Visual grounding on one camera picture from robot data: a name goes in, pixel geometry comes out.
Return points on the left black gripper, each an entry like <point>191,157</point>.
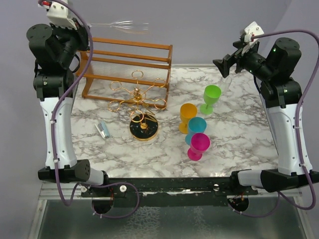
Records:
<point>80,34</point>

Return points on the green plastic goblet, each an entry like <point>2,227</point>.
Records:
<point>211,95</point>

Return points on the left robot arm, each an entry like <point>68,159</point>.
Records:
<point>54,49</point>

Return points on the clear wine glass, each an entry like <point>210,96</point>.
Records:
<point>126,26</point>
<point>225,84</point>

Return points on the orange plastic goblet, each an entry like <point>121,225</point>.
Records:
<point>187,112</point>

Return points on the wooden dish rack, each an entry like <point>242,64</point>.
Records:
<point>124,71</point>

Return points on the small blue white packet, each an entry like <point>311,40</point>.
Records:
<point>102,130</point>

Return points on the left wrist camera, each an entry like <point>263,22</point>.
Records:
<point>59,15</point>

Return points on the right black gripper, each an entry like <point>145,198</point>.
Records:
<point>238,56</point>

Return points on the blue plastic goblet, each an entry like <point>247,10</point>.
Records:
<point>195,125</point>

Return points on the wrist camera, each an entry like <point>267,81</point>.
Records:
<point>59,15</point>
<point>249,35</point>

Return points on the pink plastic goblet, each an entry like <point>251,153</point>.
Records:
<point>199,144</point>

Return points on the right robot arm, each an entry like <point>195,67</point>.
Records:
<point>280,95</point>

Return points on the gold wire wine glass rack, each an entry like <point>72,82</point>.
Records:
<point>143,123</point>

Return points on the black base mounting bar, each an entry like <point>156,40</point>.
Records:
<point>169,192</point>

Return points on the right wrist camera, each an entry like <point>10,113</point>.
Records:
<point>249,35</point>

